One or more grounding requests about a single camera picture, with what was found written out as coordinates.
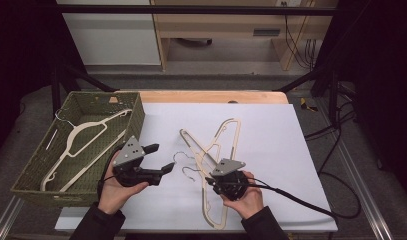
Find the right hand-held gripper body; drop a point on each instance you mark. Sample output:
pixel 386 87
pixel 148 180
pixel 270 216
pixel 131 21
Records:
pixel 229 166

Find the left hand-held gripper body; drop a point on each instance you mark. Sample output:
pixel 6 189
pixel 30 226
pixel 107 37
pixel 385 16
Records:
pixel 129 153

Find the beige clothes hanger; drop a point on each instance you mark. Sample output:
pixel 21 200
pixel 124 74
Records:
pixel 191 140
pixel 87 125
pixel 235 140

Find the green woven basket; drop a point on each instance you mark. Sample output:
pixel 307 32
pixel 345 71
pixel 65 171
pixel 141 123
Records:
pixel 34 166

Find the person's right hand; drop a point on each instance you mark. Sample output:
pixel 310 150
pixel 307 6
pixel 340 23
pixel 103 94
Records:
pixel 251 203

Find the person's left hand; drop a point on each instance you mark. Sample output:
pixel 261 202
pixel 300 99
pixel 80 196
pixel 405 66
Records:
pixel 112 196

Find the white paper sheet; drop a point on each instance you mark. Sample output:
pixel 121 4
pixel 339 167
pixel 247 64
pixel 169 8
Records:
pixel 284 150

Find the white cabinet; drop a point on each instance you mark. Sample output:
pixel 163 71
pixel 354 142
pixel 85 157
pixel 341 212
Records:
pixel 114 40

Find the black curtain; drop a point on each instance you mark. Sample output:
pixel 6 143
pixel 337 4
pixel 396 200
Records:
pixel 381 83
pixel 21 66

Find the light wooden desk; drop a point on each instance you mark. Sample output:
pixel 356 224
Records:
pixel 217 25

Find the black frame strut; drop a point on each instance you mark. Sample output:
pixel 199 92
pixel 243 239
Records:
pixel 87 80
pixel 304 80

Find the aluminium rail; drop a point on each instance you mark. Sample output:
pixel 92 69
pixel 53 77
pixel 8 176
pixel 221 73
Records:
pixel 364 193
pixel 6 220

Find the black horizontal frame bar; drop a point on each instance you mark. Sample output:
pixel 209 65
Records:
pixel 191 9

